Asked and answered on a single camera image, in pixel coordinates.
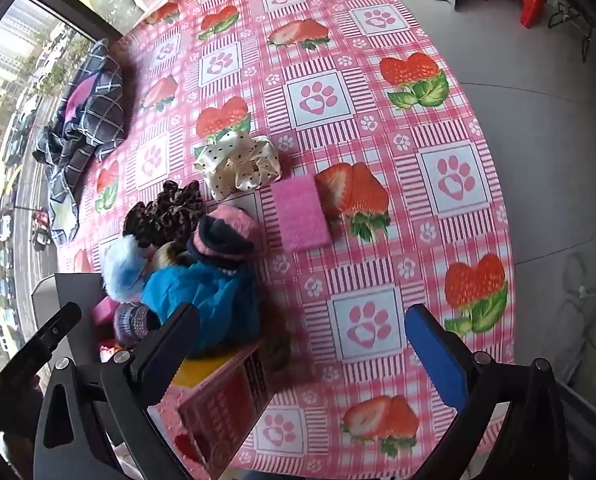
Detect pink and navy knit hat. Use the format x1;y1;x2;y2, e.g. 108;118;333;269
185;203;259;262

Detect leopard print scrunchie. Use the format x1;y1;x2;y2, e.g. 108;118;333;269
123;180;206;251

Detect white polka dot scrunchie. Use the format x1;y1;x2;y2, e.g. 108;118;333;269
194;134;283;202

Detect light blue fluffy scrunchie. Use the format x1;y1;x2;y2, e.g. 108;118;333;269
102;236;151;303

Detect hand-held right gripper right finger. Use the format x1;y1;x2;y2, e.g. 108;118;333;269
404;303;579;480

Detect purple knit sock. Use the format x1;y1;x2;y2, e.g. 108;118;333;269
113;302;161;348

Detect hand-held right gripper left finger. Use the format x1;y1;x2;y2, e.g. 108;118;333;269
34;302;201;480

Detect blue cloth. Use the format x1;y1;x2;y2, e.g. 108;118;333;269
142;260;259;356

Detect small pink sponge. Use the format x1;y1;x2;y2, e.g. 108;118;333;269
92;296;119;328

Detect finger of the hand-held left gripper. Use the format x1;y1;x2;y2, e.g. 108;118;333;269
0;302;82;401

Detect grey cardboard box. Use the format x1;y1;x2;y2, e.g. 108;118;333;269
30;272;109;361

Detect pink strawberry print tablecloth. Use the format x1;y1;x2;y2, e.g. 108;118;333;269
55;0;516;480

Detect red box with yellow top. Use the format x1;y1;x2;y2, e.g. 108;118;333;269
170;342;276;468

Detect grey plaid cloth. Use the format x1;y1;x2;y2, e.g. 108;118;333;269
32;37;129;246

